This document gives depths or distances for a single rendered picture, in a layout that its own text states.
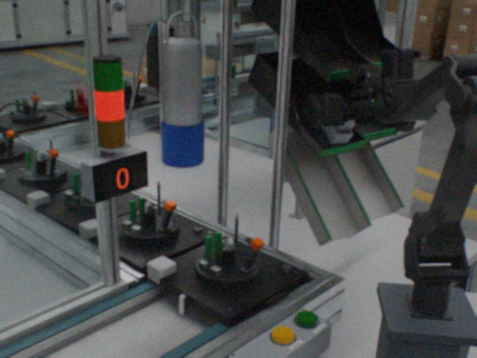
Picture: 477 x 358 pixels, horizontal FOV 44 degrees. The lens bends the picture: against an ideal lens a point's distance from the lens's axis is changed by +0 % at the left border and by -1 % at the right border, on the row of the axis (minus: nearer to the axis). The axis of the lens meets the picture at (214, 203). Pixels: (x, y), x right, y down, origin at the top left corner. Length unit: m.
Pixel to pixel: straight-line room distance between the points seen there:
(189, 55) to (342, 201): 0.85
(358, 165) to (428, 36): 8.45
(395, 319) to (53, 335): 0.60
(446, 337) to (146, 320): 0.55
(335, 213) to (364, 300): 0.21
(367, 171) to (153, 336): 0.71
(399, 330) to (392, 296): 0.10
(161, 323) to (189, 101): 1.05
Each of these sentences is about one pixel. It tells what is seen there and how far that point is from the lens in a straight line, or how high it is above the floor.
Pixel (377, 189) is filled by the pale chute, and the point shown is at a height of 1.04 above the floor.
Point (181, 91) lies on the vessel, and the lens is 2.05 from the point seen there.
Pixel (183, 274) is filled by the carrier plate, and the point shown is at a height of 0.97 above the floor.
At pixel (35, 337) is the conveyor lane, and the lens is 1.13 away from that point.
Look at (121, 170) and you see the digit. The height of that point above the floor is 1.22.
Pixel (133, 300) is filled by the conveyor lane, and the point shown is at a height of 0.94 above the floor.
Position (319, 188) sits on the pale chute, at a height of 1.08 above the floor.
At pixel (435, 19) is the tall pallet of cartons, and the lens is 9.92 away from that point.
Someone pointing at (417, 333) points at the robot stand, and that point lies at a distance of 0.97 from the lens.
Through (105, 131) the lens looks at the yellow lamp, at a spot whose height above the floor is 1.29.
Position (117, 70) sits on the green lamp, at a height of 1.40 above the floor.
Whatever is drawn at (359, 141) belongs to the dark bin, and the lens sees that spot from 1.32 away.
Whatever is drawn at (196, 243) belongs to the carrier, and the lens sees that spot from 1.35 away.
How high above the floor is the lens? 1.59
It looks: 24 degrees down
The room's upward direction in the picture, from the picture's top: 1 degrees clockwise
